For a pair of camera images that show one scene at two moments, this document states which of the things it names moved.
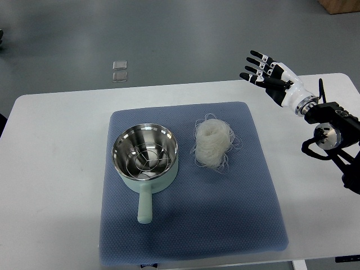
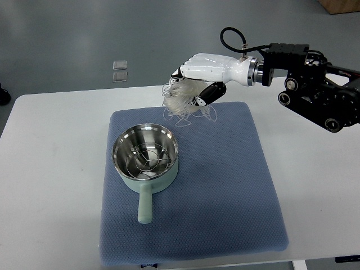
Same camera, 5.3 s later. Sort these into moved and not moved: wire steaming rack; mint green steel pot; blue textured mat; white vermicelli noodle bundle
Moved: white vermicelli noodle bundle
Not moved: blue textured mat; wire steaming rack; mint green steel pot
